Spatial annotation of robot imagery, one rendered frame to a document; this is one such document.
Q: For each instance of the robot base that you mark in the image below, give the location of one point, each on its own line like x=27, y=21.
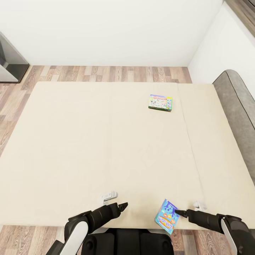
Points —
x=127, y=241

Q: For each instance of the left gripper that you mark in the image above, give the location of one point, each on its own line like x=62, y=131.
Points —
x=112, y=211

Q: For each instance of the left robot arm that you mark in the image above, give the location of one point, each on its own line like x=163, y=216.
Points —
x=79, y=225

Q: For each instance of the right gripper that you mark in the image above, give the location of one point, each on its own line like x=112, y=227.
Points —
x=196, y=217

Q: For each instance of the fixed window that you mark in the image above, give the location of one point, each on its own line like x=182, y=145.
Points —
x=245, y=10

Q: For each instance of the board game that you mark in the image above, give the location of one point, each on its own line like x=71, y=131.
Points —
x=167, y=217
x=160, y=102

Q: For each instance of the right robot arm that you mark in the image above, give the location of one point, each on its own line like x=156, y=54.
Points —
x=236, y=231

